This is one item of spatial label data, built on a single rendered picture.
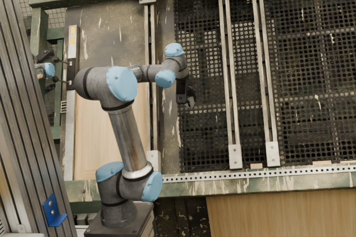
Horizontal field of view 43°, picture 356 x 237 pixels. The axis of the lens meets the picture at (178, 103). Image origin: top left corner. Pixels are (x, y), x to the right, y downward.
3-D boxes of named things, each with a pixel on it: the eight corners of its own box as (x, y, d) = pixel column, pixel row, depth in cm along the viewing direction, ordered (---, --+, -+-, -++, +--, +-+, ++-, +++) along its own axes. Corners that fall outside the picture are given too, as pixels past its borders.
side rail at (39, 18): (31, 185, 265) (21, 183, 255) (40, 16, 297) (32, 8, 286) (40, 184, 264) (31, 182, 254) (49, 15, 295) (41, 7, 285)
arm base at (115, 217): (131, 228, 173) (126, 206, 170) (95, 227, 178) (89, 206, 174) (142, 207, 187) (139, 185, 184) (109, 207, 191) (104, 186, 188)
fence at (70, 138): (67, 181, 255) (63, 181, 252) (71, 28, 282) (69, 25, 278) (74, 181, 254) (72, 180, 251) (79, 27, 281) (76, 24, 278)
